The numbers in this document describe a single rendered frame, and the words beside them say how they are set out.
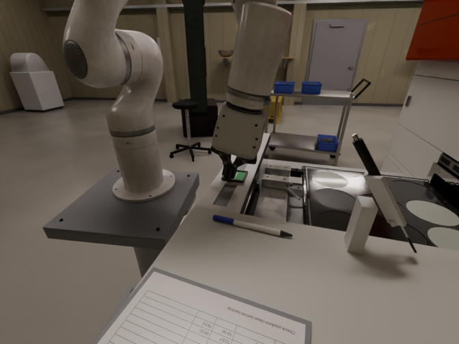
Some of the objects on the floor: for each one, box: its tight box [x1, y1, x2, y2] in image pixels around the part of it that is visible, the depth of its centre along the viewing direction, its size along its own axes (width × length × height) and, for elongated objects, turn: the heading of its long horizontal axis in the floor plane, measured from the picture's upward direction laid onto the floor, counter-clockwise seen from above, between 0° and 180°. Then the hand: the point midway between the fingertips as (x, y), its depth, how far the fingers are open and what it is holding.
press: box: [181, 0, 218, 137], centre depth 358 cm, size 80×99×306 cm
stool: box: [169, 101, 212, 162], centre depth 310 cm, size 60×57×72 cm
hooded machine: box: [10, 53, 64, 113], centre depth 577 cm, size 70×62×138 cm
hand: (229, 171), depth 51 cm, fingers closed
